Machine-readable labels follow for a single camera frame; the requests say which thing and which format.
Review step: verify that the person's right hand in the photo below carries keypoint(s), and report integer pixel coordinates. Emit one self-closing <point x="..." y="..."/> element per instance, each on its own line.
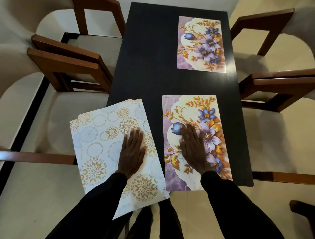
<point x="194" y="152"/>

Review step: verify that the person's left hand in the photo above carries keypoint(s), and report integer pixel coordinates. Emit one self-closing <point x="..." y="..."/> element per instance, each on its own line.
<point x="130" y="157"/>

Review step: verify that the person's left middle finger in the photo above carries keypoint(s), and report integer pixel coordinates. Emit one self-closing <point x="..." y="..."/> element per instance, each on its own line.
<point x="135" y="137"/>

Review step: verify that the person's left little finger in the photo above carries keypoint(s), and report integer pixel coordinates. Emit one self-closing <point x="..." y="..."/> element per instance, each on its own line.
<point x="125" y="142"/>

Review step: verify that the person's left thumb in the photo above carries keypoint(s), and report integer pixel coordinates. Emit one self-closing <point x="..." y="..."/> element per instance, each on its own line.
<point x="143" y="154"/>

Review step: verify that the person's right middle finger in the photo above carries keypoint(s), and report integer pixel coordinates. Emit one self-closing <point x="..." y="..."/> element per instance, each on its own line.
<point x="190" y="133"/>

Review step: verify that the person's right little finger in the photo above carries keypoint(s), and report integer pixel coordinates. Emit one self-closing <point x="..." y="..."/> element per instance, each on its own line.
<point x="199" y="140"/>

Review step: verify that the person's right thumb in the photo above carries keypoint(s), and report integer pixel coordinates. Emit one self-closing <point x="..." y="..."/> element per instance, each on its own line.
<point x="182" y="147"/>

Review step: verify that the purple floral placemat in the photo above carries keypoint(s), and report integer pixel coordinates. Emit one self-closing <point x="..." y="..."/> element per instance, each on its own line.
<point x="187" y="108"/>
<point x="196" y="59"/>

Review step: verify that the white gold-circle patterned placemat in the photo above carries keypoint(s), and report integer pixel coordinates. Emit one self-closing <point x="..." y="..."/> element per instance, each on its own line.
<point x="134" y="100"/>
<point x="98" y="147"/>

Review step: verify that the person's left forearm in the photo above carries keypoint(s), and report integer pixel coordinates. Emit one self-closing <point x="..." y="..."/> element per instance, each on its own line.
<point x="98" y="209"/>

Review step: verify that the person's right forearm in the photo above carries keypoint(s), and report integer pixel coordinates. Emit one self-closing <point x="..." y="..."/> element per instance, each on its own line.
<point x="233" y="209"/>

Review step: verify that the person's left leg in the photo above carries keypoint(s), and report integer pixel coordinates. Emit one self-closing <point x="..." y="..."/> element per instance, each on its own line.
<point x="141" y="226"/>

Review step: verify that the person's leg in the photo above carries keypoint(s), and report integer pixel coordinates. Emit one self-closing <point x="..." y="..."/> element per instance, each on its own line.
<point x="141" y="226"/>
<point x="171" y="221"/>

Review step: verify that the person's right leg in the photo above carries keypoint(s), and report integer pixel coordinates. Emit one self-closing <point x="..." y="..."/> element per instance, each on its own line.
<point x="171" y="221"/>

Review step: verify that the wooden chair with cream upholstery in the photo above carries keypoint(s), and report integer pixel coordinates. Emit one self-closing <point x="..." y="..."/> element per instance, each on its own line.
<point x="260" y="19"/>
<point x="118" y="14"/>
<point x="283" y="176"/>
<point x="278" y="82"/>
<point x="37" y="157"/>
<point x="64" y="61"/>

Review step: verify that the dark brown wooden furniture piece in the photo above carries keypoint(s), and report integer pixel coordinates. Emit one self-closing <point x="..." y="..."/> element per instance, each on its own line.
<point x="304" y="209"/>

